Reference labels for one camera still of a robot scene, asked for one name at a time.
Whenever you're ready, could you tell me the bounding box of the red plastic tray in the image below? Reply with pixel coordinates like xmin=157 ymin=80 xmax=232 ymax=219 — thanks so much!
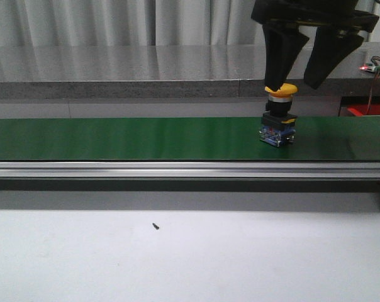
xmin=347 ymin=106 xmax=380 ymax=116

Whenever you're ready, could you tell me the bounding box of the red black wire cable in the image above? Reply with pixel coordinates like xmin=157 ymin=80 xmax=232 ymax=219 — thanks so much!
xmin=366 ymin=55 xmax=380 ymax=116

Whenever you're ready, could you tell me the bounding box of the grey stone counter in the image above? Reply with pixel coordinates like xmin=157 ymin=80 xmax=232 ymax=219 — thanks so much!
xmin=0 ymin=42 xmax=380 ymax=101

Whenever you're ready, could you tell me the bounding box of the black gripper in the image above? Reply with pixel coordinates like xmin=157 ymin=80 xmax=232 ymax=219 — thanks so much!
xmin=251 ymin=0 xmax=379 ymax=91

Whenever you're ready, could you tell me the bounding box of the aluminium conveyor frame rail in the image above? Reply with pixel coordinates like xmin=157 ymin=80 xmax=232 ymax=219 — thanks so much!
xmin=0 ymin=161 xmax=380 ymax=213

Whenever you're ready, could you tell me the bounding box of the green conveyor belt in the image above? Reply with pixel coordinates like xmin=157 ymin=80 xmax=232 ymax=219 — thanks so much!
xmin=0 ymin=116 xmax=380 ymax=161

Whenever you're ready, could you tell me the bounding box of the small green circuit board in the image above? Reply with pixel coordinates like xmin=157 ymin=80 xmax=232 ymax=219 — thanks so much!
xmin=359 ymin=63 xmax=380 ymax=74

